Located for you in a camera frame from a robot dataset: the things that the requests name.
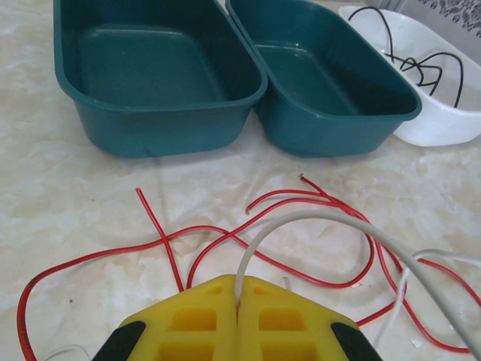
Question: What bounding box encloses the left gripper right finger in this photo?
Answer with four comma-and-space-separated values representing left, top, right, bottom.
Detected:
237, 275, 383, 361

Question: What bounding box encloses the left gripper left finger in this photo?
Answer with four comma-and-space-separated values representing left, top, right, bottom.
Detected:
92, 274, 239, 361

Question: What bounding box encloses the white wire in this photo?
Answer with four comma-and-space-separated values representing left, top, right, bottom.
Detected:
234, 209, 481, 361
374, 248, 481, 350

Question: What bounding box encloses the red wire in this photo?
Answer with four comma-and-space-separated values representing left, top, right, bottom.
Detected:
186, 189, 328, 287
16, 196, 377, 361
298, 173, 473, 355
135, 187, 186, 294

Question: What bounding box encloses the black wire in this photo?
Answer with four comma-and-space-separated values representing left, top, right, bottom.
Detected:
386, 55, 444, 96
346, 6, 395, 62
412, 52, 466, 110

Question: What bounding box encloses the teal plastic bin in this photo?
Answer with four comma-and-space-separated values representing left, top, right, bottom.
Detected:
52, 0, 270, 159
225, 0, 422, 159

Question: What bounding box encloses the white plastic bin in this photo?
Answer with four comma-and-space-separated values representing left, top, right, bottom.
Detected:
337, 5, 481, 147

